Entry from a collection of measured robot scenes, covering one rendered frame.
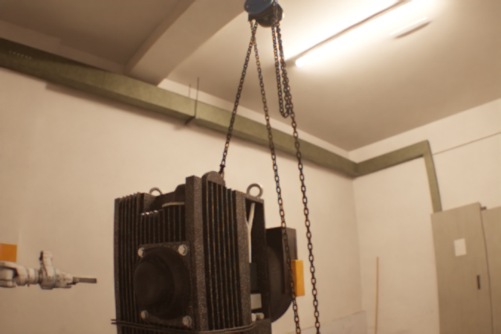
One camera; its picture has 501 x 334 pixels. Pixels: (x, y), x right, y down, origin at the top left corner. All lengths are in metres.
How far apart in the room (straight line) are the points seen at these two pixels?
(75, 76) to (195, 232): 1.59
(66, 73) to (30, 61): 0.27
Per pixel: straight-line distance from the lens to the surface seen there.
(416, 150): 4.10
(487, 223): 3.63
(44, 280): 1.22
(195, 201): 1.07
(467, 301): 3.70
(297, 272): 1.39
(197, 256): 1.05
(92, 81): 2.36
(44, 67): 2.33
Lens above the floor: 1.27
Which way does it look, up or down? 18 degrees up
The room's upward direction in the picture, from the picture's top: 3 degrees counter-clockwise
